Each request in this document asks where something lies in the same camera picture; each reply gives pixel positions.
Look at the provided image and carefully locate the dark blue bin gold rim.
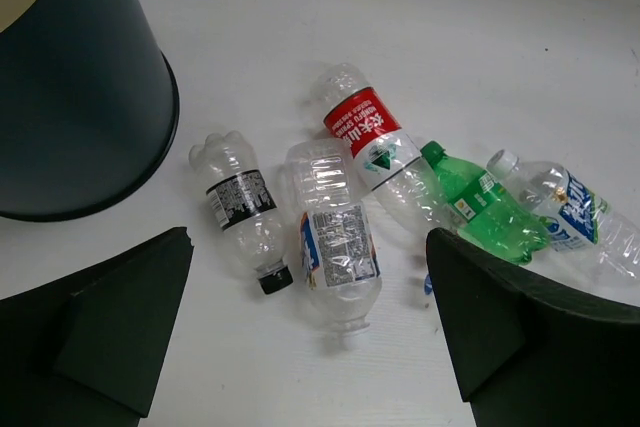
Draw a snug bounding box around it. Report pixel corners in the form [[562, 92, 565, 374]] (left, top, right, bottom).
[[1, 0, 179, 222]]

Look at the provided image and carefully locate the clear bottle red white label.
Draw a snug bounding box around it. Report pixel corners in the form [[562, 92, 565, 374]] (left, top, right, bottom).
[[311, 63, 456, 236]]

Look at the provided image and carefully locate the small blue cap piece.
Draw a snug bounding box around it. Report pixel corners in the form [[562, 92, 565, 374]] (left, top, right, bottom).
[[424, 274, 433, 296]]

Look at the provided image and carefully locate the clear bottle black label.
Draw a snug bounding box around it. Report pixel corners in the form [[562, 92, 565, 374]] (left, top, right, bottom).
[[189, 131, 293, 295]]

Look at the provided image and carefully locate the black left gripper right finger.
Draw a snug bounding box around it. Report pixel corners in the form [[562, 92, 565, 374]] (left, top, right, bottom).
[[426, 228, 639, 426]]

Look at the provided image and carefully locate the green plastic bottle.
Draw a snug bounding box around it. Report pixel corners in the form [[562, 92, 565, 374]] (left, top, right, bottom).
[[421, 141, 549, 265]]

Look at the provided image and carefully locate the clear bottle orange blue label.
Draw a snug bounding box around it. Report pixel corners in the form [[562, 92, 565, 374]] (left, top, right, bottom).
[[283, 138, 382, 351]]

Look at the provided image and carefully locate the clear bottle blue green label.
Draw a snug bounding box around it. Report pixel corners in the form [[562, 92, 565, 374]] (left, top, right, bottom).
[[486, 149, 639, 288]]

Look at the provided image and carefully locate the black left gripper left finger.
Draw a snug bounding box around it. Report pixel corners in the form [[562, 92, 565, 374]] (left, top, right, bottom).
[[1, 227, 194, 426]]

